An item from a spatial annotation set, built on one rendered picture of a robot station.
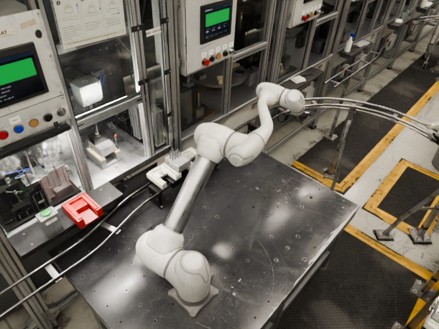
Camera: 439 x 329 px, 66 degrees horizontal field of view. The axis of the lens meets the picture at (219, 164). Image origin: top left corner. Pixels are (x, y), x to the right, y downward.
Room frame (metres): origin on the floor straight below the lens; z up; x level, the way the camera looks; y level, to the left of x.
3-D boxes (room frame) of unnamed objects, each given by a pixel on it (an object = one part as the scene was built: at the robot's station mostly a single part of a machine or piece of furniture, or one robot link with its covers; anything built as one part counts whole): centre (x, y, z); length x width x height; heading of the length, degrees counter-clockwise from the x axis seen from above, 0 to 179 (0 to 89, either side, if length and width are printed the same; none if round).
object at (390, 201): (2.31, -1.83, 0.01); 1.00 x 0.55 x 0.01; 140
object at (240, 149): (1.24, -0.10, 1.25); 0.18 x 0.14 x 0.13; 149
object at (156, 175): (1.54, 0.25, 0.84); 0.36 x 0.14 x 0.10; 140
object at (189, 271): (0.84, 0.10, 0.85); 0.18 x 0.16 x 0.22; 59
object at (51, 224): (0.99, 0.77, 0.97); 0.08 x 0.08 x 0.12; 50
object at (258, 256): (1.25, -0.01, 0.66); 1.50 x 1.06 x 0.04; 140
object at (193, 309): (0.85, 0.08, 0.71); 0.22 x 0.18 x 0.06; 140
